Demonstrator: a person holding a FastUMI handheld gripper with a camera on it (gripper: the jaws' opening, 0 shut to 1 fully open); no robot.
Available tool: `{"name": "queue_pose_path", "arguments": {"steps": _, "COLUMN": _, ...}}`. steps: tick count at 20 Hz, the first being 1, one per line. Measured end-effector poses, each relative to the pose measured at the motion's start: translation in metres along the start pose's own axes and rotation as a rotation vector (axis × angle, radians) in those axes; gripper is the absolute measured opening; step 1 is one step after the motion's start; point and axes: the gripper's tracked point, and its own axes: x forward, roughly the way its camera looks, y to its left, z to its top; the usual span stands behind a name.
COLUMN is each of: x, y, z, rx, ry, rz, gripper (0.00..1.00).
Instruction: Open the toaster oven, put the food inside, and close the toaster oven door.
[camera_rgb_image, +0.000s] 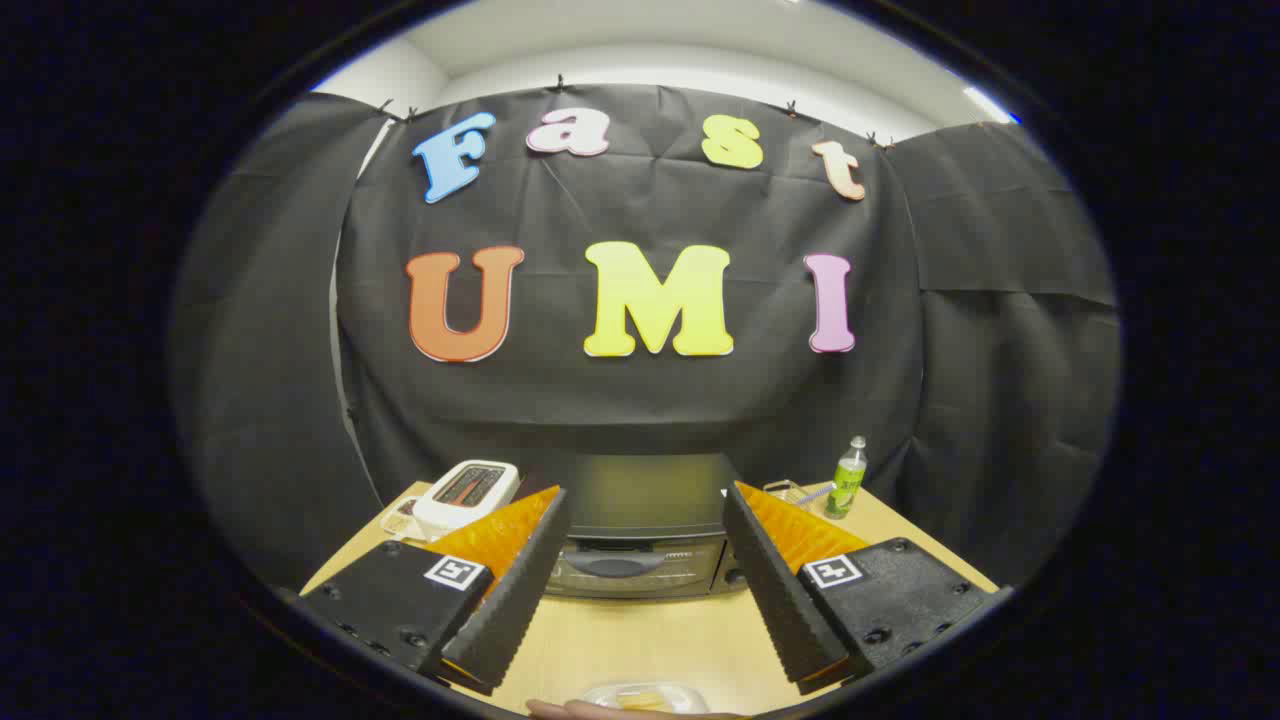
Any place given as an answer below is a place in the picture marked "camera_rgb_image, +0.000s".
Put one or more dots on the golden bread roll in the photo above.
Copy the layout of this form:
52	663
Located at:
640	700

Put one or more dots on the small ceiling light panel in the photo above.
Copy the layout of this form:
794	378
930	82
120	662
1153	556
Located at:
988	105

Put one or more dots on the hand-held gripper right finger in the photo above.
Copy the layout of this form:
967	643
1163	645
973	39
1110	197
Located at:
775	590

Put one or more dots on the white pop-up toaster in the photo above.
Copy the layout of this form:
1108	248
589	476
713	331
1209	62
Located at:
462	490

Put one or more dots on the white square plate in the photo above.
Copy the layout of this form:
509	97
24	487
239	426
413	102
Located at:
690	695

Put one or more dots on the green drink bottle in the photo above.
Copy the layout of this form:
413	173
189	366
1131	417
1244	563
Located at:
846	485

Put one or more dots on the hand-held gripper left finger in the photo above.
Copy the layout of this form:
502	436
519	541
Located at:
520	580

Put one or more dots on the metal mesh holder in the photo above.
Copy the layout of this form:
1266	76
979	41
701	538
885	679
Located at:
782	492

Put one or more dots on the black toaster oven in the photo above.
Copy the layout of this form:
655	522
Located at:
640	500

